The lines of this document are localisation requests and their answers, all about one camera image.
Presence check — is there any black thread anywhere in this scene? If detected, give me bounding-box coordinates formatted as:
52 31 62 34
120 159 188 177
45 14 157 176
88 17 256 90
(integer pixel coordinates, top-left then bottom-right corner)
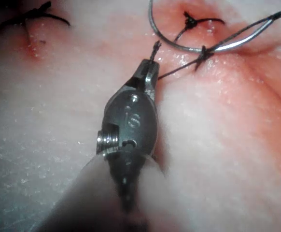
150 4 281 80

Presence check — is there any black stitching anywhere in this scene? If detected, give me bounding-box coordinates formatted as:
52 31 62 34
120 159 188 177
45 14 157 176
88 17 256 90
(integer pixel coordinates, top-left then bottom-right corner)
0 1 226 47

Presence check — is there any curved steel needle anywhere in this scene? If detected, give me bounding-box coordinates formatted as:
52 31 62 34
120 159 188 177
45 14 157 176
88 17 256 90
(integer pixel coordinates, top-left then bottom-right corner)
149 0 274 54

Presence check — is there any tissue pad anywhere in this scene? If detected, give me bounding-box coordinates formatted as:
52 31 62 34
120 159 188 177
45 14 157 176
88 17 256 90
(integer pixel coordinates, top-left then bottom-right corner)
0 0 281 232

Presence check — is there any right arm needle driver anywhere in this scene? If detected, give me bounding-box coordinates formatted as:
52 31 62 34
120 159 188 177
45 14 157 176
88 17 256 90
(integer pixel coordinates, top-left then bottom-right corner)
96 87 158 159

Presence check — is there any right arm needle driver jaw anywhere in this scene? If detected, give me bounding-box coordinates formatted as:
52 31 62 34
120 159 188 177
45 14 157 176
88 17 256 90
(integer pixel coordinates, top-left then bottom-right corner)
143 61 160 98
125 59 154 92

